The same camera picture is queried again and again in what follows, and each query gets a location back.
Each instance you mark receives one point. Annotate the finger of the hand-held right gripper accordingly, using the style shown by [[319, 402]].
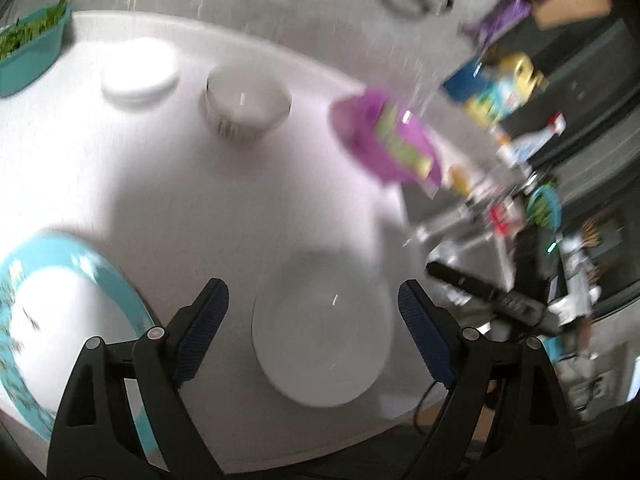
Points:
[[460, 280]]

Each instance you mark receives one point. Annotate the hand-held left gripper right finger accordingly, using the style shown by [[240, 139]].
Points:
[[425, 332]]

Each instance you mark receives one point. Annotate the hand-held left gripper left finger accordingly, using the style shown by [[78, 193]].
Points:
[[202, 332]]

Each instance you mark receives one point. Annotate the large white bowl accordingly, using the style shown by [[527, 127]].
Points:
[[320, 330]]

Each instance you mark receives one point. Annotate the large teal floral plate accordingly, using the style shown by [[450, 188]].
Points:
[[75, 320]]

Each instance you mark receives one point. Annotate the dark-rimmed patterned bowl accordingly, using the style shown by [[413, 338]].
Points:
[[247, 97]]

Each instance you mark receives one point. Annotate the small white bowl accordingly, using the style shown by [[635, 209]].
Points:
[[140, 72]]

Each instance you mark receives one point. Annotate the red and white bowl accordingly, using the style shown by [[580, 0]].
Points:
[[501, 220]]

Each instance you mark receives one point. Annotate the teal colander with greens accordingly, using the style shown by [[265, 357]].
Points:
[[545, 207]]

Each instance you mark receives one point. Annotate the pale green vegetable stem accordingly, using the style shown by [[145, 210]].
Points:
[[405, 142]]

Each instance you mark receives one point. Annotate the white spray bottle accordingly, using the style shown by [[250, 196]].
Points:
[[532, 142]]

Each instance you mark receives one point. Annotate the purple plastic basin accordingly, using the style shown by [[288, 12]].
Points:
[[360, 130]]

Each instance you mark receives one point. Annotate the blue cup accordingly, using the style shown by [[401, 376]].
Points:
[[462, 82]]

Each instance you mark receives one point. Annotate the yellow detergent bottle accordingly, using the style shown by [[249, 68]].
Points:
[[510, 85]]

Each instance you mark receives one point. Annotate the purple kitchen tool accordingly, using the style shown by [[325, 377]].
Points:
[[500, 17]]

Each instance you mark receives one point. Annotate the teal plastic basin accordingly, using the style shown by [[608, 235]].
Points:
[[27, 67]]

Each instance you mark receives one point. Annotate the leafy green vegetables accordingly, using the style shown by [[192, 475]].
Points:
[[30, 32]]

